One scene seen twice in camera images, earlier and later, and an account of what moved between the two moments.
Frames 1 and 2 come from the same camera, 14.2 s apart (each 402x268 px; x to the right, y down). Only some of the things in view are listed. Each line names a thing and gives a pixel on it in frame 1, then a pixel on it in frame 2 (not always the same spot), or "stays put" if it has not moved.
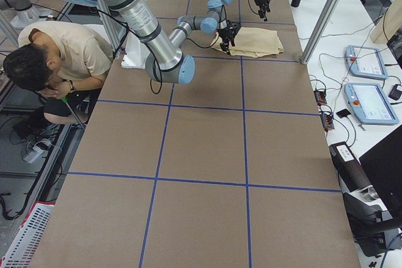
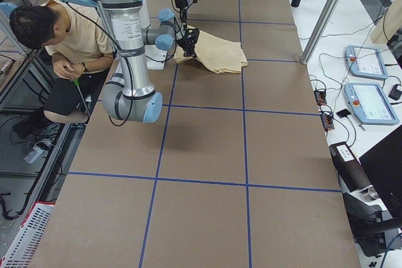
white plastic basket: (22, 251) stays put
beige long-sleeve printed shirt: (249, 41) to (219, 54)
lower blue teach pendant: (370, 104) stays put
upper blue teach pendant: (365, 62) stays put
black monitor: (383, 165) stays put
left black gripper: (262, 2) to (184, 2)
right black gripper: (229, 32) to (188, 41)
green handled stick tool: (66, 100) to (76, 81)
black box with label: (351, 174) stays put
